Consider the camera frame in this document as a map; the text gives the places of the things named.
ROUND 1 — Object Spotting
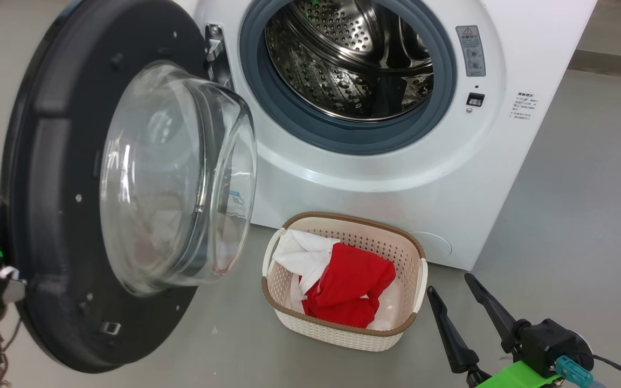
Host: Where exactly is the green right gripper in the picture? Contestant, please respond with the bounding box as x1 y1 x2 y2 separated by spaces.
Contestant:
427 273 565 388

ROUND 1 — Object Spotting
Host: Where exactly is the washing machine door with glass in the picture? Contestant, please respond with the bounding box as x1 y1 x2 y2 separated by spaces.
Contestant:
0 0 258 374

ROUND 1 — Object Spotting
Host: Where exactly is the red and white garment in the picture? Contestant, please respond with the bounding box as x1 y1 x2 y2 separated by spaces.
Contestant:
272 229 404 330

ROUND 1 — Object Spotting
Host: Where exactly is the cream plastic laundry basket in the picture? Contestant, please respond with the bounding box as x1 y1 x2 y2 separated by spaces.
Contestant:
261 211 429 352

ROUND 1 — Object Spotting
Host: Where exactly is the white washing machine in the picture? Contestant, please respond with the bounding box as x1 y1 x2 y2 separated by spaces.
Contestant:
173 0 598 271

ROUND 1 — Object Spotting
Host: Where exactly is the grey rubber door gasket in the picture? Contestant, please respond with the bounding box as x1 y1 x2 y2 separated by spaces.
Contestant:
239 0 458 156

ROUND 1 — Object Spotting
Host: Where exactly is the steel washing machine drum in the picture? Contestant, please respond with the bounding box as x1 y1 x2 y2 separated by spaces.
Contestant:
264 0 434 122

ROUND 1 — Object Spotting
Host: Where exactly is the metal door hinge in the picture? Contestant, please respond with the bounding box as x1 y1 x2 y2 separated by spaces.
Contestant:
205 23 234 89

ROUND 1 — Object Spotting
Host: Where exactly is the round filter cover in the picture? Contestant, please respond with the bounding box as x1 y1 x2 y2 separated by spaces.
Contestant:
408 232 453 257

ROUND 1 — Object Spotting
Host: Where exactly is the small printed text sticker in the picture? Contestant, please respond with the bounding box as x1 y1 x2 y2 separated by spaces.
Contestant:
509 92 536 120

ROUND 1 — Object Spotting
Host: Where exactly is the grey warning label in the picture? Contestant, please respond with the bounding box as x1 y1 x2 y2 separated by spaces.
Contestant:
455 25 487 77

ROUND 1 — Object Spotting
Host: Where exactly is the teal connector cable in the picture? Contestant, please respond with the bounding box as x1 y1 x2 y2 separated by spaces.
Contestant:
555 356 608 388

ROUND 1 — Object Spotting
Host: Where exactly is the thin black cable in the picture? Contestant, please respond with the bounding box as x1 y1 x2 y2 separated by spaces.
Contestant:
591 353 621 388
0 318 23 388

